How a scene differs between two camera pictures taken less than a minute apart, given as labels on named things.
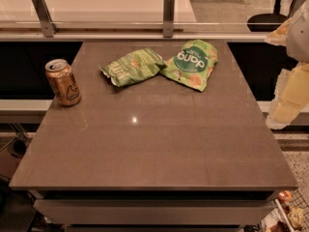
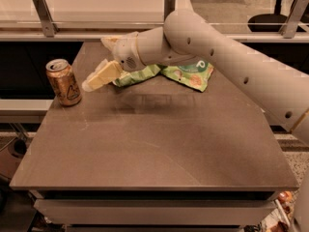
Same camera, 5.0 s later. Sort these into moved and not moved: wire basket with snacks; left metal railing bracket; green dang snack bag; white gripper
Moved: white gripper
Not moved: green dang snack bag; left metal railing bracket; wire basket with snacks
